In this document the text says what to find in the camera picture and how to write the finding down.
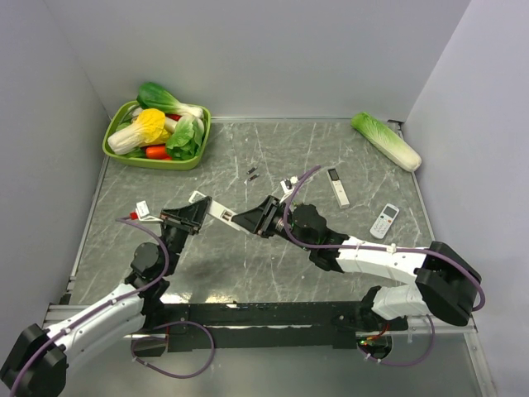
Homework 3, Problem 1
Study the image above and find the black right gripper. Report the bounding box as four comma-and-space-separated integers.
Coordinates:
232, 195, 313, 251

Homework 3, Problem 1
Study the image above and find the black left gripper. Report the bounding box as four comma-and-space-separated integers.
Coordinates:
159, 196, 212, 275

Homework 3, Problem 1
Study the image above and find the long white remote control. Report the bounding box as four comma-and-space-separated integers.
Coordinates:
188, 190, 249, 234

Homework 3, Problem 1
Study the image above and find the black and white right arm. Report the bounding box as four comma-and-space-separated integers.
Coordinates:
228, 196, 481, 330

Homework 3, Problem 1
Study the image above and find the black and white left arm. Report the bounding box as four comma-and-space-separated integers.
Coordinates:
1, 196, 212, 396

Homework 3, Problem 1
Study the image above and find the slim white remote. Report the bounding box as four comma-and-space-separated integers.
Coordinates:
326, 168, 350, 209

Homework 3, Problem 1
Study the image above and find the small white display remote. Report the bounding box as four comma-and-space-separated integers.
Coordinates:
369, 203, 399, 239

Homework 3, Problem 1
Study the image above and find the green leafy toy lettuce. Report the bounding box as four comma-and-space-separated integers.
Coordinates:
165, 115, 205, 160

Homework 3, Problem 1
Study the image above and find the orange toy carrot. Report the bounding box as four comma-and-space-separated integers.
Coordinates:
145, 145, 169, 160

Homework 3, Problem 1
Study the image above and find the yellow toy napa cabbage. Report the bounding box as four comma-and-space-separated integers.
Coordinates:
107, 108, 176, 155

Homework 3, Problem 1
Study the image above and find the green plastic basket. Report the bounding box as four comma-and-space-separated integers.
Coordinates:
102, 101, 212, 171

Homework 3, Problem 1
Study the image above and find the toy bok choy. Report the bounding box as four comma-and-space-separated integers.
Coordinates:
136, 82, 203, 118

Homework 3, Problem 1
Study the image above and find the green white napa cabbage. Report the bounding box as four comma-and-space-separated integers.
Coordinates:
350, 112, 422, 172

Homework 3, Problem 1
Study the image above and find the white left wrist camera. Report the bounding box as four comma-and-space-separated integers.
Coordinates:
129, 200, 161, 222

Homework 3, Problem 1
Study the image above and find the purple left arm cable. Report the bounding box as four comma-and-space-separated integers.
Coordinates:
7, 214, 217, 397

